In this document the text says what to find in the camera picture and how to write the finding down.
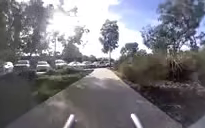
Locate tall slim tree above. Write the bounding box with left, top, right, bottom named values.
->
left=99, top=18, right=120, bottom=68

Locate grey concrete path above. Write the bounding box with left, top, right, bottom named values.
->
left=4, top=67, right=184, bottom=128

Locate row of bushes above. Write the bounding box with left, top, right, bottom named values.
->
left=114, top=49, right=205, bottom=88

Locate row of parked cars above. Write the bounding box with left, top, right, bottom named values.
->
left=0, top=59, right=114, bottom=74

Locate robot's own part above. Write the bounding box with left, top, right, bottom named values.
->
left=63, top=114, right=76, bottom=128
left=129, top=113, right=144, bottom=128

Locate row of trees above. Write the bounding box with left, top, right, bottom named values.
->
left=0, top=0, right=91, bottom=64

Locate brown mulch bed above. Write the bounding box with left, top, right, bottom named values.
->
left=114, top=69, right=205, bottom=128

